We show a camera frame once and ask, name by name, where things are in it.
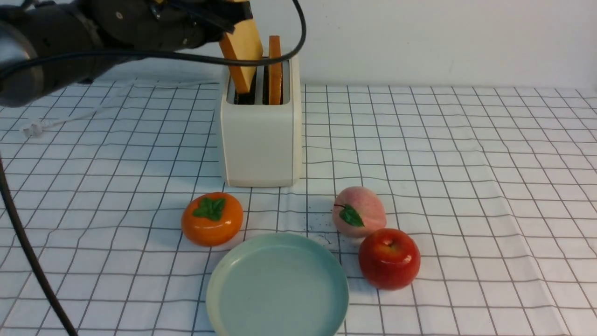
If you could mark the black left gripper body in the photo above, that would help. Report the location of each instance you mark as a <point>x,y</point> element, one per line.
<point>167,25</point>

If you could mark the toast slice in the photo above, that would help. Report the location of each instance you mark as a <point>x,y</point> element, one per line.
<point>243,44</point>
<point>274,71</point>

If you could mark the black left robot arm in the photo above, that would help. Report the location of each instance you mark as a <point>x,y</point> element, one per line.
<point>46,29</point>

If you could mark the white two-slot toaster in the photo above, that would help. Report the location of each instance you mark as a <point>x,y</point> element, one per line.
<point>260,145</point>

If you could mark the orange persimmon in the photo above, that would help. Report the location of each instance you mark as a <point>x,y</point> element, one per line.
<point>212,219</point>

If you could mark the pink peach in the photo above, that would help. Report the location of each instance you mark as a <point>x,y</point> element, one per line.
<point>357,212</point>

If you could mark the light green plate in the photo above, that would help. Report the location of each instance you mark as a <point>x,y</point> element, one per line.
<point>278,284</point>

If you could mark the red apple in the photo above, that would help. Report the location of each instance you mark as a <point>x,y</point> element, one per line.
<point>389,259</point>

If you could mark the white grid tablecloth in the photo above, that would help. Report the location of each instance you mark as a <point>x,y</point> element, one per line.
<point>498,188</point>

